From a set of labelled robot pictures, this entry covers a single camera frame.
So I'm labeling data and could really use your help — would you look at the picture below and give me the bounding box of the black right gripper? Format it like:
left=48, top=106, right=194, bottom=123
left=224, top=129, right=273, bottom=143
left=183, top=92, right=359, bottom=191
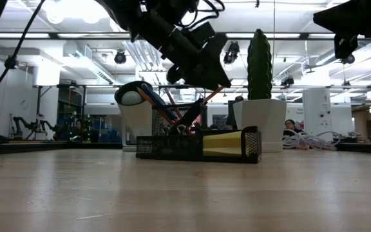
left=313, top=0, right=368, bottom=65

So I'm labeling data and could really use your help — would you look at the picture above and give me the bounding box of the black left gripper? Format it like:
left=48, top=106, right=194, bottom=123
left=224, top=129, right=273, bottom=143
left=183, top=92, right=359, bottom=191
left=165, top=32, right=233, bottom=91

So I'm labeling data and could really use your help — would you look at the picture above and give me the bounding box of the black pen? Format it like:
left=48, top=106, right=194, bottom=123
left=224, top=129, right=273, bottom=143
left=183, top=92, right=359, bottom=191
left=178, top=97, right=205, bottom=129

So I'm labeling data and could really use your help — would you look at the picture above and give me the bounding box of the yellow sticky note pad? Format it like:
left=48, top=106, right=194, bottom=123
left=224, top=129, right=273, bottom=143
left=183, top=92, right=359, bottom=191
left=202, top=130, right=243, bottom=158

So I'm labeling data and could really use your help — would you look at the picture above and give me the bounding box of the black mesh desk organizer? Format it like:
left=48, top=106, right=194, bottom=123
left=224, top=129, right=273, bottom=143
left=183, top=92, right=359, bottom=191
left=135, top=102, right=263, bottom=164

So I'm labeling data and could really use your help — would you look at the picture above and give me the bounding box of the black monitor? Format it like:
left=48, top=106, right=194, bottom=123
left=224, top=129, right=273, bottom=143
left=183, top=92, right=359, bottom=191
left=226, top=99, right=238, bottom=127

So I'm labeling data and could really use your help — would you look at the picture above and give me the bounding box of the white hexagonal plant pot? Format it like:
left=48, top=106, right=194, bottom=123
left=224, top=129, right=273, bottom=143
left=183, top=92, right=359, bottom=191
left=232, top=98, right=288, bottom=153

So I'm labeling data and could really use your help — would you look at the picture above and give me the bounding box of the white tall cabinet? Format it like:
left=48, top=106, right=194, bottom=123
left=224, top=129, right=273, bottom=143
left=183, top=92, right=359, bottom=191
left=302, top=88, right=333, bottom=142

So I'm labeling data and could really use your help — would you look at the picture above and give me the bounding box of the black background robot rig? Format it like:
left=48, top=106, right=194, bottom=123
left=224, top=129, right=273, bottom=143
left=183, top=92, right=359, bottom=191
left=11, top=114, right=93, bottom=142

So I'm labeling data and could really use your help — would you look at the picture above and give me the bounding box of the black ceiling-hung camera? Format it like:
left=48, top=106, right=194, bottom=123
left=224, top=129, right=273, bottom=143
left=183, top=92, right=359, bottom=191
left=222, top=41, right=241, bottom=65
left=113, top=49, right=128, bottom=65
left=280, top=75, right=294, bottom=88

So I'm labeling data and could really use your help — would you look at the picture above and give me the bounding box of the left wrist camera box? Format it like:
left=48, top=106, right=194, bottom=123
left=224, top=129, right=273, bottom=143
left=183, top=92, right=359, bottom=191
left=190, top=21, right=218, bottom=46

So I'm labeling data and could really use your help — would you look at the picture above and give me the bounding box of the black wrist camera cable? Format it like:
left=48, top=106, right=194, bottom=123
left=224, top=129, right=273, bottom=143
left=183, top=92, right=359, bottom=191
left=175, top=0, right=226, bottom=30

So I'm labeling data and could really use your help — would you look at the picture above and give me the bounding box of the white security camera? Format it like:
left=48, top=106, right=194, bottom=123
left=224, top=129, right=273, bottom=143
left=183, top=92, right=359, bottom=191
left=114, top=80, right=155, bottom=152

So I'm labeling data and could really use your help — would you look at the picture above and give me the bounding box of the white lamp cable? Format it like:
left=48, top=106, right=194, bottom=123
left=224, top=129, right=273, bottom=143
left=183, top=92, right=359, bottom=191
left=281, top=128, right=338, bottom=151

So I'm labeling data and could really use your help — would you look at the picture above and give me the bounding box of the black aluminium table frame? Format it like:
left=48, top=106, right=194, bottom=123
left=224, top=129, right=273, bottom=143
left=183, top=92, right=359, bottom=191
left=0, top=140, right=371, bottom=158

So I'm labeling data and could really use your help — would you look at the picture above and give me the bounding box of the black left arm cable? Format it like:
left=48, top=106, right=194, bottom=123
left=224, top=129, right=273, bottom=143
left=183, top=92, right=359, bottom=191
left=0, top=0, right=47, bottom=104

